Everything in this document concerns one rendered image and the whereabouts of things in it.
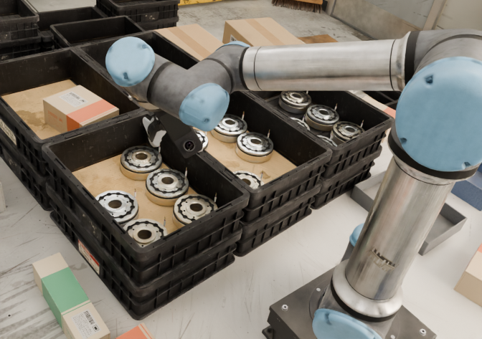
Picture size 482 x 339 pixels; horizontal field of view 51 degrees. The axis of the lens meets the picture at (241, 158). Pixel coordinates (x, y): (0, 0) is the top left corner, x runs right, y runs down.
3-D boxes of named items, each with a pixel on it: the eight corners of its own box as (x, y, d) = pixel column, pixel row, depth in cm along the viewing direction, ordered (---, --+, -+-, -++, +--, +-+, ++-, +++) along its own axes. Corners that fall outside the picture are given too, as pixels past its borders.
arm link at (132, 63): (136, 91, 74) (91, 66, 76) (157, 113, 85) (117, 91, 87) (163, 47, 76) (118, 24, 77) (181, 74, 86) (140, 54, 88)
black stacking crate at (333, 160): (383, 150, 155) (395, 120, 148) (323, 185, 137) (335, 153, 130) (290, 92, 175) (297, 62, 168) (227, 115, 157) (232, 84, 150)
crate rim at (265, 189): (333, 159, 131) (336, 151, 129) (252, 203, 112) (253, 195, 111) (231, 89, 151) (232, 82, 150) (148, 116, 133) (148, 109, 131)
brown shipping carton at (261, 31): (219, 56, 213) (224, 20, 203) (263, 51, 223) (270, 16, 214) (255, 92, 194) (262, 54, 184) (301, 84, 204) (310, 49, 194)
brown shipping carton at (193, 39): (235, 95, 189) (242, 57, 179) (186, 108, 177) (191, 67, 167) (192, 59, 206) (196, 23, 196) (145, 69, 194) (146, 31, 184)
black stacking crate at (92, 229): (244, 232, 118) (252, 197, 111) (138, 294, 100) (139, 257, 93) (146, 145, 138) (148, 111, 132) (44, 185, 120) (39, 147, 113)
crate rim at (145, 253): (252, 203, 112) (253, 195, 111) (139, 264, 94) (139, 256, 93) (148, 117, 133) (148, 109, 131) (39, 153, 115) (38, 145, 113)
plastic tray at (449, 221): (460, 229, 148) (468, 218, 145) (422, 256, 137) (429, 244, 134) (389, 177, 163) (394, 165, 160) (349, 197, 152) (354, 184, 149)
